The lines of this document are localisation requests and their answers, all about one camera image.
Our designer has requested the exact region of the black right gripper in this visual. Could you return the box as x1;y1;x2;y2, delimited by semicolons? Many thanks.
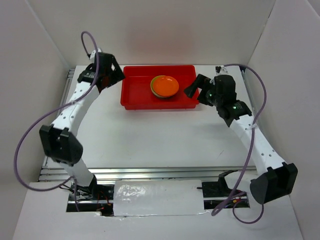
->
183;73;223;107

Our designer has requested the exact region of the orange plate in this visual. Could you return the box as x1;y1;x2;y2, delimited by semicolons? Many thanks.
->
153;75;180;98

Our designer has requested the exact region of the green plate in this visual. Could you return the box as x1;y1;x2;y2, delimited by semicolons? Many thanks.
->
150;75;165;99

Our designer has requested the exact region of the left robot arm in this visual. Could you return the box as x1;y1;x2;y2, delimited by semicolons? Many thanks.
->
39;52;125;200

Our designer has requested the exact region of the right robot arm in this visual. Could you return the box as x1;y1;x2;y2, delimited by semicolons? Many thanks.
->
184;74;298;204

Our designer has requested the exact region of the red plastic bin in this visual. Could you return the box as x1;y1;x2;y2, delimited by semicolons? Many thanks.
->
120;65;199;110

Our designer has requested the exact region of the white foil cover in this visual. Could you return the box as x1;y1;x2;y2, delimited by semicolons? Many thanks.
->
113;180;205;217

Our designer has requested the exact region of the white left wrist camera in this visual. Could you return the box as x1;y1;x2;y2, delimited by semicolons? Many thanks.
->
88;48;103;63

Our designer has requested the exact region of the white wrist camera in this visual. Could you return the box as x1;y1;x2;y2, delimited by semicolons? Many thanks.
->
215;65;229;76
88;48;103;63

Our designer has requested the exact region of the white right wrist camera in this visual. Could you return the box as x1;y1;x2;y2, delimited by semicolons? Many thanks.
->
215;65;229;76

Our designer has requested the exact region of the aluminium rail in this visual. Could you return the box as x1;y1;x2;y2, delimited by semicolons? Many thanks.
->
38;166;258;181

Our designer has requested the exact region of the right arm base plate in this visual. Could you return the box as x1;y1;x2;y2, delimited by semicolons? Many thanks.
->
196;181;232;199

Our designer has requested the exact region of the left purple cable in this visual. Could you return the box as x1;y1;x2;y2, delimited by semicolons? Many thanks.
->
13;30;103;192

